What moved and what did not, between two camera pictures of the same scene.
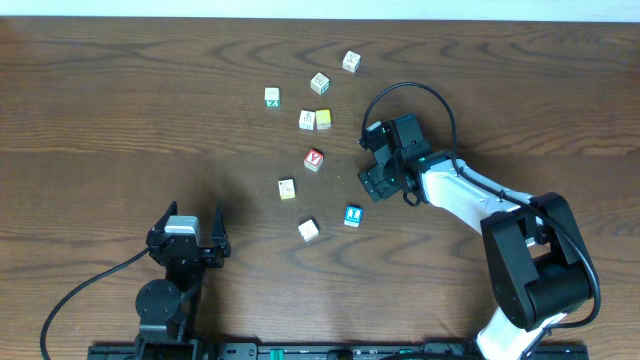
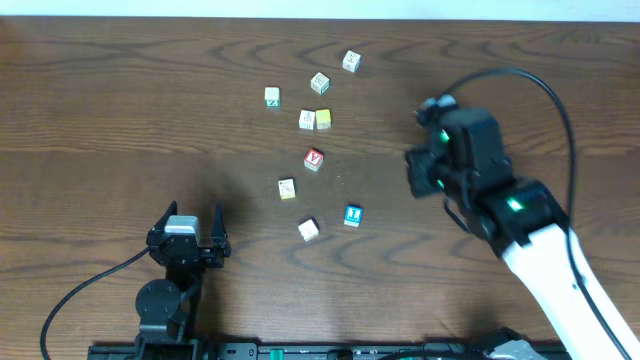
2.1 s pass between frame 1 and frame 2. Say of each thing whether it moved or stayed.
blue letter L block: stayed
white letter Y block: stayed
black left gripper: stayed
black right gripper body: moved
